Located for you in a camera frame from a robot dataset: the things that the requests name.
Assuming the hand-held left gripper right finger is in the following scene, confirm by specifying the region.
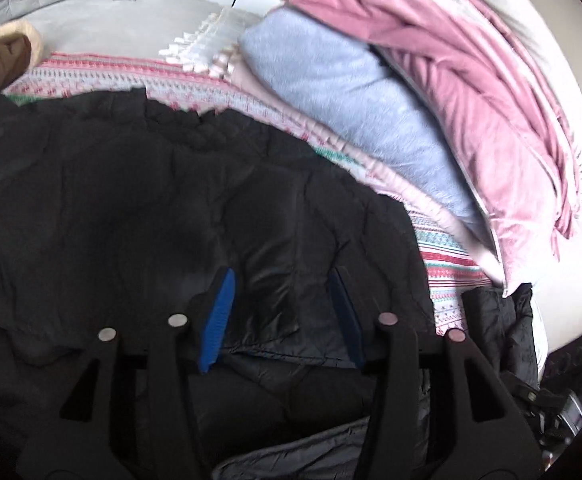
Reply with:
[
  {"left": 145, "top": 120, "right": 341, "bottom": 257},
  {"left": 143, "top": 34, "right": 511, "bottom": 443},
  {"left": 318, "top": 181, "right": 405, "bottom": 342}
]
[{"left": 327, "top": 266, "right": 542, "bottom": 480}]

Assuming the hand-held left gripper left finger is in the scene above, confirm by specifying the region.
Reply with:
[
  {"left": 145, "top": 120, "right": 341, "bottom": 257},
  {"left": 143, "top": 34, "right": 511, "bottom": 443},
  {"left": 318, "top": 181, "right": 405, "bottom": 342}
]
[{"left": 18, "top": 266, "right": 236, "bottom": 480}]

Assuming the black puffer jacket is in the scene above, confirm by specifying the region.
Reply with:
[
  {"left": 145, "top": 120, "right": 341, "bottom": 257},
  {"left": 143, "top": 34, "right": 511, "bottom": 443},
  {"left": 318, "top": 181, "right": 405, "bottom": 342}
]
[{"left": 0, "top": 84, "right": 542, "bottom": 480}]

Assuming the light blue fleece pillow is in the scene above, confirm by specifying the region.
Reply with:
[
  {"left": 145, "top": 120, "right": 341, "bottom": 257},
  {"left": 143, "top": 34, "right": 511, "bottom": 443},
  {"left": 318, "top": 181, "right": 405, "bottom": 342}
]
[{"left": 238, "top": 10, "right": 496, "bottom": 257}]

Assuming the red white patterned blanket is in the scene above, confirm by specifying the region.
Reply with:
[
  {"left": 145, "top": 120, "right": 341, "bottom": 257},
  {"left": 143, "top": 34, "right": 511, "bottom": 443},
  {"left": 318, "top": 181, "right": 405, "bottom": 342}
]
[{"left": 3, "top": 51, "right": 494, "bottom": 337}]

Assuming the pink velvet comforter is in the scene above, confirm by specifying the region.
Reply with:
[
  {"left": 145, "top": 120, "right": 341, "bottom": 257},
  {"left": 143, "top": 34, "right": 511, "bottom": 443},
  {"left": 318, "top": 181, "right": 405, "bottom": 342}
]
[{"left": 282, "top": 0, "right": 582, "bottom": 297}]

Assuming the white fringed throw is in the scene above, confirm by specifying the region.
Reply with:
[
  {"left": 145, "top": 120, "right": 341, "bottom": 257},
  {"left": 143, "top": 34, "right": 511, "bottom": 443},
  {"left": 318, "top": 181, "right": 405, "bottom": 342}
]
[{"left": 158, "top": 5, "right": 268, "bottom": 79}]

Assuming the grey bed sheet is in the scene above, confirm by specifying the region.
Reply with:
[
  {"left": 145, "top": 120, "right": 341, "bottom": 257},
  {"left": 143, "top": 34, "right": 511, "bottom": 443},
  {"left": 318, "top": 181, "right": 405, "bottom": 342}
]
[{"left": 21, "top": 0, "right": 242, "bottom": 61}]

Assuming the brown coat with fur trim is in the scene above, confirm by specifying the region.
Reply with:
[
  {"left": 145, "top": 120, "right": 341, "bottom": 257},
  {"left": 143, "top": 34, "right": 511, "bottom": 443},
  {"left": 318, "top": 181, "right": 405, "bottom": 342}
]
[{"left": 0, "top": 24, "right": 44, "bottom": 92}]

